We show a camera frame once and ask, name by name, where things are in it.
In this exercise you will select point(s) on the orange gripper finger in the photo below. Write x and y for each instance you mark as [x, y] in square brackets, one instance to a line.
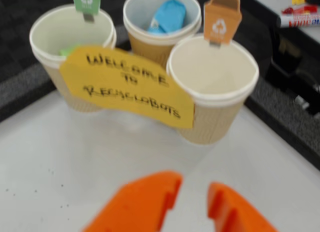
[135, 207]
[237, 217]

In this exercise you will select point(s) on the green paper-wrapped rubbish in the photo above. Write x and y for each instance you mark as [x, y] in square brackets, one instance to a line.
[68, 51]

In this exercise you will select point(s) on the blue paper-wrapped rubbish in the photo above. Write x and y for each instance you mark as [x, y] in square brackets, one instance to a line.
[167, 16]

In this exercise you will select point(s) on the dark grey foam border strip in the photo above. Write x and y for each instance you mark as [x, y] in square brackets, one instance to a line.
[22, 91]
[282, 116]

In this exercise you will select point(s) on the yellow handwritten welcome sign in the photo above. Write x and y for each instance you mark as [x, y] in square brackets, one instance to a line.
[125, 91]

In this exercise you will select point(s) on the paper cup with orange tag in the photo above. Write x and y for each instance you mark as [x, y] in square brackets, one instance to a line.
[212, 71]

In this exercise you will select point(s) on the paper cup with blue tag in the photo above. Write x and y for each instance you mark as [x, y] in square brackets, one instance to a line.
[147, 46]

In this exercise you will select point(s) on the black equipment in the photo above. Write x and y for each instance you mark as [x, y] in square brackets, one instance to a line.
[287, 59]

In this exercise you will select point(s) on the paper cup with green tag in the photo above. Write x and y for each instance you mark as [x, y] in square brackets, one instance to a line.
[70, 31]

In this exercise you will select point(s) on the orange recycle bin tag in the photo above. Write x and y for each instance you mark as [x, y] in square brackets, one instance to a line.
[221, 19]

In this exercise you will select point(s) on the red and white marker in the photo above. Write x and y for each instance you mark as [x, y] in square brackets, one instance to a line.
[300, 16]

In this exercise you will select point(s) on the green recycle bin tag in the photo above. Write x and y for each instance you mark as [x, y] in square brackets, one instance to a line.
[86, 1]

